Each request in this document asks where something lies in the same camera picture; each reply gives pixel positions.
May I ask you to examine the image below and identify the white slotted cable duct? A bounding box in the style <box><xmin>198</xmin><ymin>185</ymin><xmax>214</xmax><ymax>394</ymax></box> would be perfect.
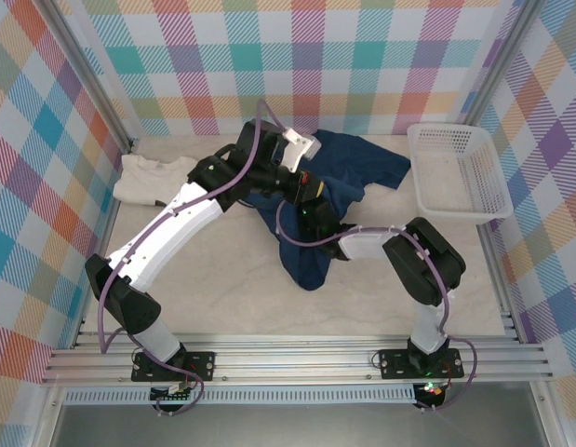
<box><xmin>62</xmin><ymin>384</ymin><xmax>418</xmax><ymax>406</ymax></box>

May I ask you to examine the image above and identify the small black connector board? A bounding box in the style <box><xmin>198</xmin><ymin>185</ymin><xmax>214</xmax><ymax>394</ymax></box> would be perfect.
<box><xmin>149</xmin><ymin>382</ymin><xmax>195</xmax><ymax>404</ymax></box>

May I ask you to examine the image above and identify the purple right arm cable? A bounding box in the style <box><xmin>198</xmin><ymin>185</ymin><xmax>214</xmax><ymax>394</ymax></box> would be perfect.
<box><xmin>275</xmin><ymin>202</ymin><xmax>478</xmax><ymax>413</ymax></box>

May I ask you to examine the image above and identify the dark blue t-shirt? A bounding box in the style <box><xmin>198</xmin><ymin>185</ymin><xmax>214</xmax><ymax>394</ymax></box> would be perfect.
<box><xmin>245</xmin><ymin>129</ymin><xmax>412</xmax><ymax>292</ymax></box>

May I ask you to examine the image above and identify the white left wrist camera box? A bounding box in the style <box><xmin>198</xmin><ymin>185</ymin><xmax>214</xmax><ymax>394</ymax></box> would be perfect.
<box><xmin>279</xmin><ymin>129</ymin><xmax>322</xmax><ymax>174</ymax></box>

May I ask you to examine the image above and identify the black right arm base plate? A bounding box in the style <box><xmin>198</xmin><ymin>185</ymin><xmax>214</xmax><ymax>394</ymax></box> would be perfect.
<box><xmin>378</xmin><ymin>347</ymin><xmax>465</xmax><ymax>381</ymax></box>

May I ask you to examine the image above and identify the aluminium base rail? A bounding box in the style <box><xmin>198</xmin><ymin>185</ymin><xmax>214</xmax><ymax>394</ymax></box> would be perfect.
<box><xmin>40</xmin><ymin>331</ymin><xmax>555</xmax><ymax>387</ymax></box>

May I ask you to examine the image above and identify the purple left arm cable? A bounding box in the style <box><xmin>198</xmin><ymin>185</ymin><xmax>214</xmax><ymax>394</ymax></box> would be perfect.
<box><xmin>99</xmin><ymin>99</ymin><xmax>293</xmax><ymax>417</ymax></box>

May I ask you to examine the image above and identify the aluminium frame post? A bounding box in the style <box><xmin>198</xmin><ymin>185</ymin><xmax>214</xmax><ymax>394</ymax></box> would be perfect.
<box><xmin>35</xmin><ymin>0</ymin><xmax>141</xmax><ymax>156</ymax></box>
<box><xmin>458</xmin><ymin>0</ymin><xmax>548</xmax><ymax>137</ymax></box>

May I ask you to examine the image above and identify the small board with lit leds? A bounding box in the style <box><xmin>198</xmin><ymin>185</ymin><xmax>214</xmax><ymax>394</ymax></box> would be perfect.
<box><xmin>417</xmin><ymin>380</ymin><xmax>448</xmax><ymax>400</ymax></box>

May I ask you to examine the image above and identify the folded white t-shirt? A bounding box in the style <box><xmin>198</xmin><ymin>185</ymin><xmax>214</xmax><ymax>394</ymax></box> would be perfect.
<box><xmin>113</xmin><ymin>154</ymin><xmax>200</xmax><ymax>210</ymax></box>

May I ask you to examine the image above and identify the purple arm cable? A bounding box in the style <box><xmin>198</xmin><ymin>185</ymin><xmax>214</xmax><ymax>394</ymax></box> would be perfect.
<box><xmin>99</xmin><ymin>99</ymin><xmax>293</xmax><ymax>417</ymax></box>
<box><xmin>275</xmin><ymin>202</ymin><xmax>478</xmax><ymax>413</ymax></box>

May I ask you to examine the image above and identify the white plastic mesh basket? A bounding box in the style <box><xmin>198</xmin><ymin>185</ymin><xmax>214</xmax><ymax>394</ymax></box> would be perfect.
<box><xmin>406</xmin><ymin>121</ymin><xmax>516</xmax><ymax>224</ymax></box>

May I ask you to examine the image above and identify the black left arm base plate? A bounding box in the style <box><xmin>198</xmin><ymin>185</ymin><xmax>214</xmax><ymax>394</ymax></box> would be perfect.
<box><xmin>131</xmin><ymin>351</ymin><xmax>217</xmax><ymax>384</ymax></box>

